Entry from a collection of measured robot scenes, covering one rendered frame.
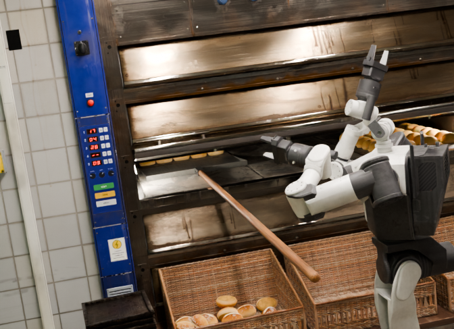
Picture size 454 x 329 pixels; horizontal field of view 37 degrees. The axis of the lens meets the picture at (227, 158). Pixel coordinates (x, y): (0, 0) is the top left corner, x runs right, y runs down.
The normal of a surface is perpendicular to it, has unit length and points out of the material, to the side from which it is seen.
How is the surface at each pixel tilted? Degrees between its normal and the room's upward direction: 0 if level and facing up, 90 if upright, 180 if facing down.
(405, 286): 90
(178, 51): 70
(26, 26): 90
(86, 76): 90
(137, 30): 90
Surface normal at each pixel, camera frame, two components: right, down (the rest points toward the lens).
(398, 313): 0.35, 0.52
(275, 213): 0.14, -0.19
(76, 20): 0.19, 0.15
